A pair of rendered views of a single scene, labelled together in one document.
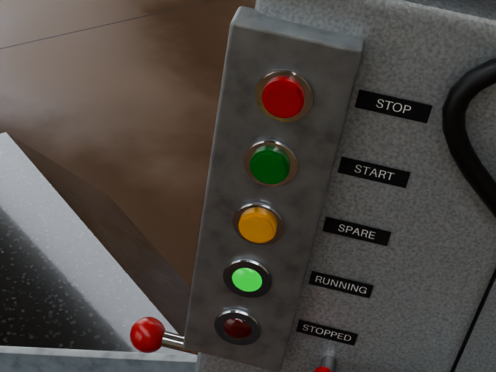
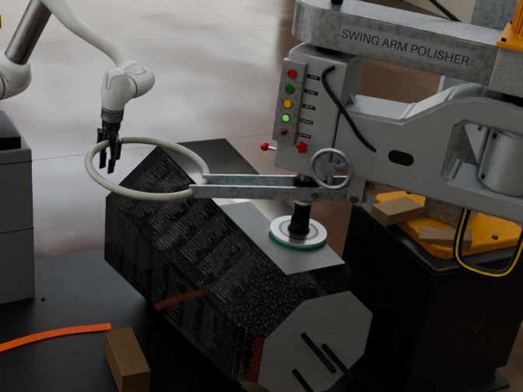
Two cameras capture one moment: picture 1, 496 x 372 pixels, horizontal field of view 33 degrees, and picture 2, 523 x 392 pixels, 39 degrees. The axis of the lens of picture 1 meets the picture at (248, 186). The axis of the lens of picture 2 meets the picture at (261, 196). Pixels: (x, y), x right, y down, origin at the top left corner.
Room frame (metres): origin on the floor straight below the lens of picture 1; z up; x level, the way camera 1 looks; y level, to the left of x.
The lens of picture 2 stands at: (-1.79, -0.55, 2.21)
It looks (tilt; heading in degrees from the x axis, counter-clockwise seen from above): 27 degrees down; 15
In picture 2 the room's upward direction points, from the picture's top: 8 degrees clockwise
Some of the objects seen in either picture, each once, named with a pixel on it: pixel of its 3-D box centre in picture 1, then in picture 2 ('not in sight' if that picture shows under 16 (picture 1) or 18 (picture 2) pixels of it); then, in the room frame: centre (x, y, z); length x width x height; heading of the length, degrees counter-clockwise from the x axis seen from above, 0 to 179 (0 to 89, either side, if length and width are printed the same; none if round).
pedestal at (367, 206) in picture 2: not in sight; (428, 292); (1.15, -0.62, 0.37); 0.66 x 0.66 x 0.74; 45
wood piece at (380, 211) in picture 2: not in sight; (396, 211); (1.00, -0.40, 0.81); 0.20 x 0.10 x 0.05; 143
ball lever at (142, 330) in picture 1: (171, 340); (271, 148); (0.50, 0.04, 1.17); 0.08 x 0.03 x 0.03; 85
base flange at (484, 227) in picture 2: not in sight; (448, 218); (1.15, -0.62, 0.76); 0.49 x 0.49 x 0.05; 45
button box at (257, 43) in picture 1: (262, 211); (289, 102); (0.46, -0.01, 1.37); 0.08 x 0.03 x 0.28; 85
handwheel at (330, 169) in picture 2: not in sight; (335, 165); (0.43, -0.20, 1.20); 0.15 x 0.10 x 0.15; 85
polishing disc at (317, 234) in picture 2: not in sight; (298, 231); (0.56, -0.09, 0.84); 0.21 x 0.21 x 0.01
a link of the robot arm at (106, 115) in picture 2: not in sight; (112, 113); (0.69, 0.76, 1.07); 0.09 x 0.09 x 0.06
